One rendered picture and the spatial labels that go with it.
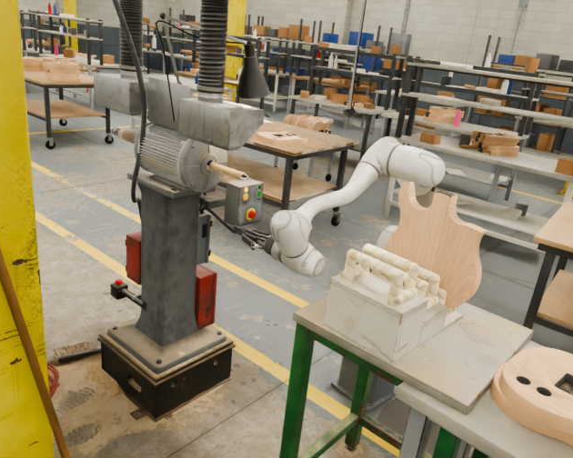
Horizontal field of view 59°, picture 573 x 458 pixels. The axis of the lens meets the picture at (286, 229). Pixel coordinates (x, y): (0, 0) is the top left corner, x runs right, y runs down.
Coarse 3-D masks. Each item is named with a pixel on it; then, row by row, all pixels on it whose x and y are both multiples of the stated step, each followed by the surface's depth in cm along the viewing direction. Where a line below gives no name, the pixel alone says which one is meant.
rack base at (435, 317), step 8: (440, 304) 168; (432, 312) 163; (440, 312) 163; (424, 320) 157; (432, 320) 160; (440, 320) 166; (424, 328) 158; (432, 328) 163; (440, 328) 168; (424, 336) 160; (432, 336) 165
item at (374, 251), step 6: (366, 246) 160; (372, 246) 159; (372, 252) 158; (378, 252) 157; (384, 252) 156; (378, 258) 157; (384, 258) 155; (390, 258) 154; (396, 258) 153; (402, 258) 152; (396, 264) 153; (402, 264) 151; (408, 264) 150; (414, 264) 149; (408, 270) 150; (414, 270) 149
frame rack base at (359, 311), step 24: (336, 288) 159; (360, 288) 155; (384, 288) 157; (336, 312) 161; (360, 312) 154; (384, 312) 147; (408, 312) 146; (360, 336) 156; (384, 336) 149; (408, 336) 151
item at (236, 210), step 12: (240, 180) 246; (252, 180) 248; (228, 192) 240; (240, 192) 236; (252, 192) 241; (228, 204) 242; (240, 204) 238; (252, 204) 244; (216, 216) 249; (228, 216) 244; (240, 216) 240; (228, 228) 249
